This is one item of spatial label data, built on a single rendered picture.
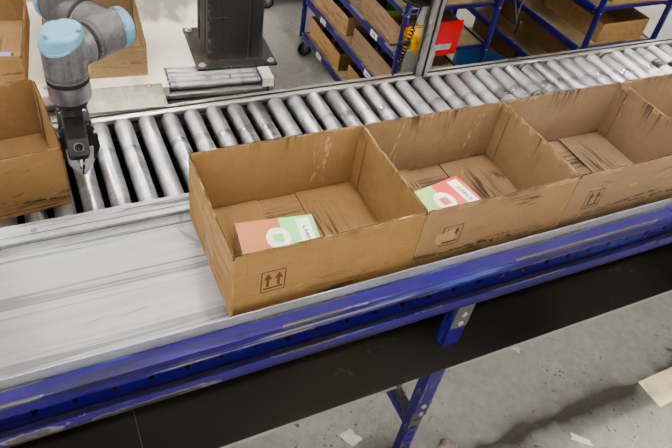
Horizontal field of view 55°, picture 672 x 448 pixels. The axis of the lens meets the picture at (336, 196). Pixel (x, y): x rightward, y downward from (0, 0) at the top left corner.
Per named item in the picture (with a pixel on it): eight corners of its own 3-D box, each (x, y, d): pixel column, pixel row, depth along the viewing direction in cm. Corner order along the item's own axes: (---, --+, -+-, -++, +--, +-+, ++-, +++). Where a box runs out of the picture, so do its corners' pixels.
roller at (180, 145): (176, 121, 192) (175, 107, 189) (230, 244, 159) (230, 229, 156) (159, 123, 190) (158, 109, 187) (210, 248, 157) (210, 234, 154)
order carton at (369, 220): (351, 181, 155) (363, 123, 144) (411, 270, 136) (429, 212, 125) (188, 214, 140) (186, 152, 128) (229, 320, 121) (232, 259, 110)
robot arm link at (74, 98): (93, 88, 140) (44, 94, 136) (95, 107, 143) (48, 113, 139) (86, 66, 146) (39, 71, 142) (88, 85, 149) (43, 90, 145)
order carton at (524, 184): (484, 154, 170) (504, 100, 159) (554, 231, 151) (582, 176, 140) (350, 181, 155) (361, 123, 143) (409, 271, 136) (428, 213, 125)
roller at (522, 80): (509, 73, 240) (513, 61, 237) (604, 160, 207) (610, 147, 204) (498, 74, 238) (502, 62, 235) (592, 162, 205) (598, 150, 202)
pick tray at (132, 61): (134, 15, 225) (131, -13, 218) (149, 75, 199) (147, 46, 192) (45, 18, 215) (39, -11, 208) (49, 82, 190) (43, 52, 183)
